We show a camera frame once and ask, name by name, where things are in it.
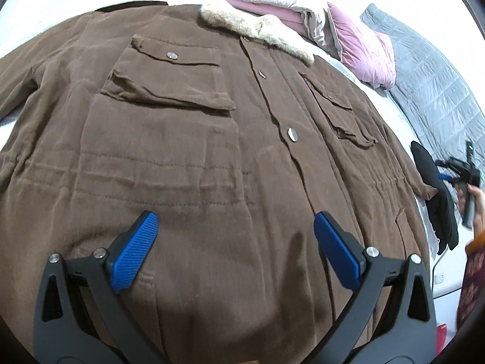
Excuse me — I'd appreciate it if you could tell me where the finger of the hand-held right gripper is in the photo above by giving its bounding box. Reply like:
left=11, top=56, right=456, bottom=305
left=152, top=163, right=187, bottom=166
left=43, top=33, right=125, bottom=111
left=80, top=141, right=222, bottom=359
left=436, top=159, right=460, bottom=183

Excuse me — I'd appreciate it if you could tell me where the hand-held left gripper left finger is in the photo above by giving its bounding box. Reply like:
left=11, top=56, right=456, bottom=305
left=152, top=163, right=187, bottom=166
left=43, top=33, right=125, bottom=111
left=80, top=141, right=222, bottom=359
left=33, top=211, right=167, bottom=364

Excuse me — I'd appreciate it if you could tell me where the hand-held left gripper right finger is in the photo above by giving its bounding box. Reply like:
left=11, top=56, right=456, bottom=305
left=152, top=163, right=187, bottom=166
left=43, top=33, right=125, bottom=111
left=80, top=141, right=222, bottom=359
left=314, top=211, right=437, bottom=364

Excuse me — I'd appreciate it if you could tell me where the brown coat with fur collar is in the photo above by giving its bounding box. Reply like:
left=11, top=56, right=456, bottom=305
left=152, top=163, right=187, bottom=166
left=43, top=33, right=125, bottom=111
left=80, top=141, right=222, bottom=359
left=0, top=0, right=440, bottom=364

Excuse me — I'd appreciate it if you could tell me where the person's right forearm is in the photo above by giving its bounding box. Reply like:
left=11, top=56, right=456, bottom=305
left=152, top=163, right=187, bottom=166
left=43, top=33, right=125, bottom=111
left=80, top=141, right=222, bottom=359
left=464, top=233, right=485, bottom=255

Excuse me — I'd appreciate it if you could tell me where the person's right hand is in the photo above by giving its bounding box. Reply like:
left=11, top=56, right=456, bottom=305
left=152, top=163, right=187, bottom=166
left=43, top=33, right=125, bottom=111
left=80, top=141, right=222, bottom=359
left=457, top=184, right=485, bottom=240

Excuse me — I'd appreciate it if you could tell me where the black garment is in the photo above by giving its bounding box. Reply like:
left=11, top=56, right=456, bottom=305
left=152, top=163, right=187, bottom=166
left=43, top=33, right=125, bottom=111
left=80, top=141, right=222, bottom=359
left=411, top=141, right=460, bottom=256

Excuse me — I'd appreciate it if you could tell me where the grey quilted cover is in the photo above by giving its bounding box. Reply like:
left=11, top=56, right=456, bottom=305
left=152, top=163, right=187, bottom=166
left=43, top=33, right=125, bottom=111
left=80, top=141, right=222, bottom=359
left=360, top=3, right=485, bottom=198

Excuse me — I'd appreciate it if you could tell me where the person's dark floral clothing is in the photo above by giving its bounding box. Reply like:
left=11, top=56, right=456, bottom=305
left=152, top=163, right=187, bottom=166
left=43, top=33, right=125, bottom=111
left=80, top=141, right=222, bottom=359
left=456, top=249, right=485, bottom=331

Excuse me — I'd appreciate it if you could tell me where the red object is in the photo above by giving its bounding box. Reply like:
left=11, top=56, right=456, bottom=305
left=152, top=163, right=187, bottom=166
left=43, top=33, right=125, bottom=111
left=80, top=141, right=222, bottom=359
left=436, top=323, right=448, bottom=354

